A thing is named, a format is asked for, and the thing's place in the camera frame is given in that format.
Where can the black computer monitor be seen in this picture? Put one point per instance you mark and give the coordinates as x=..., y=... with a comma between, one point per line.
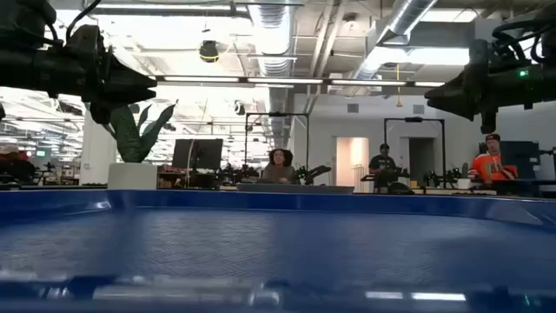
x=204, y=152

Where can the blue textured plastic tray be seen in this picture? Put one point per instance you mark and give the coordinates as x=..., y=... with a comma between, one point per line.
x=278, y=243

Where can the long ceiling light bar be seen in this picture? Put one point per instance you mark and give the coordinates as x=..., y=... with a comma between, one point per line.
x=286, y=80

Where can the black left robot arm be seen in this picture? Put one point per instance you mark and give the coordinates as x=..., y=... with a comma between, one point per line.
x=26, y=69

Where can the person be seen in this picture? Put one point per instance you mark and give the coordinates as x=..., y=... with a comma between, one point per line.
x=278, y=167
x=493, y=167
x=15, y=165
x=382, y=165

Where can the green leafy plant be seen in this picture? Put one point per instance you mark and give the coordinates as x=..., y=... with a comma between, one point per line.
x=132, y=139

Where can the white square planter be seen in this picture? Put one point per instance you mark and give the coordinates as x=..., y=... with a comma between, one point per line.
x=132, y=176

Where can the black metal rig frame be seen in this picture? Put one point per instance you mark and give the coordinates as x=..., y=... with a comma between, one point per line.
x=278, y=114
x=415, y=119

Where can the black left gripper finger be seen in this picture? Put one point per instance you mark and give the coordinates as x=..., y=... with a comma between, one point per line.
x=130, y=80
x=130, y=95

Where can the silver ribbed ceiling duct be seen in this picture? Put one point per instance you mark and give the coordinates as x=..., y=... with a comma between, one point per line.
x=273, y=39
x=399, y=21

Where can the dark blue monitor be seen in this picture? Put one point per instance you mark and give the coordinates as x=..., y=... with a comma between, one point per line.
x=521, y=158

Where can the black ceiling device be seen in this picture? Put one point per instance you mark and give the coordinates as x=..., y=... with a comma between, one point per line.
x=209, y=51

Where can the black background robot arm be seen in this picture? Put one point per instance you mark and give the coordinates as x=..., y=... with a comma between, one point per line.
x=443, y=176
x=315, y=171

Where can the yellow hanging pendant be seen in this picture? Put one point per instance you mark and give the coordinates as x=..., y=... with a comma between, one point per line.
x=398, y=102

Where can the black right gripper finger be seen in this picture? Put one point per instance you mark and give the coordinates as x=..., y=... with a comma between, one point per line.
x=458, y=106
x=456, y=91

